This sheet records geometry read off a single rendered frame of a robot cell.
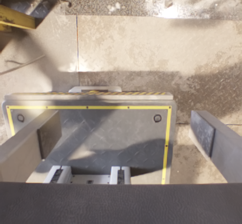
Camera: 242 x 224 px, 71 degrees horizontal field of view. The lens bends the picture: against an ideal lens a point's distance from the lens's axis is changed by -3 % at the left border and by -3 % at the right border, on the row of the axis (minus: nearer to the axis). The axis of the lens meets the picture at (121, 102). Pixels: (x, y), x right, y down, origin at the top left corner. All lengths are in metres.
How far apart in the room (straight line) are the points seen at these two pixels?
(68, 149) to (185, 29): 0.82
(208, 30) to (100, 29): 0.56
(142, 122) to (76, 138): 0.28
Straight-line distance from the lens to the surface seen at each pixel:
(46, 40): 1.04
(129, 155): 0.77
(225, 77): 1.13
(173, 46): 1.00
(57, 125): 0.16
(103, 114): 0.69
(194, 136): 0.17
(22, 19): 0.96
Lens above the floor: 0.96
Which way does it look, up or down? 73 degrees down
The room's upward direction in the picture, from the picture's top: 178 degrees counter-clockwise
